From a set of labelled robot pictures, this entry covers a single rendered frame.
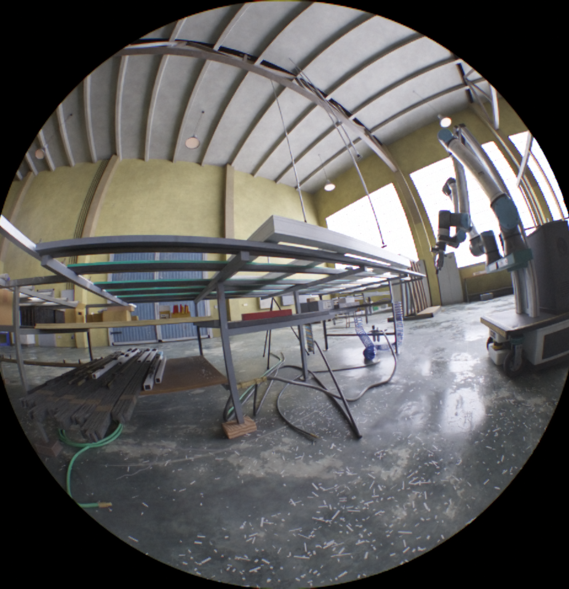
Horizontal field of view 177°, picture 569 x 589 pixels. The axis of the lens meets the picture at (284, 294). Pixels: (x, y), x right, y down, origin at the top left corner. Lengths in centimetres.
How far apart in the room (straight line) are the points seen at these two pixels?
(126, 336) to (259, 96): 991
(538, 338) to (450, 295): 679
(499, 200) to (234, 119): 863
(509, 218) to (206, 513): 166
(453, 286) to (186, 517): 812
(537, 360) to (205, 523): 162
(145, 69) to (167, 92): 147
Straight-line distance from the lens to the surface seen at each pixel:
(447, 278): 796
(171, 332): 699
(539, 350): 141
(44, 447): 131
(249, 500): 74
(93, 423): 69
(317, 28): 803
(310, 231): 72
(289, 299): 854
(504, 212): 117
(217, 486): 80
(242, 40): 782
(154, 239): 56
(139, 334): 710
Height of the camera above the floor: 60
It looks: 6 degrees up
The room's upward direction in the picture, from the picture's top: 7 degrees counter-clockwise
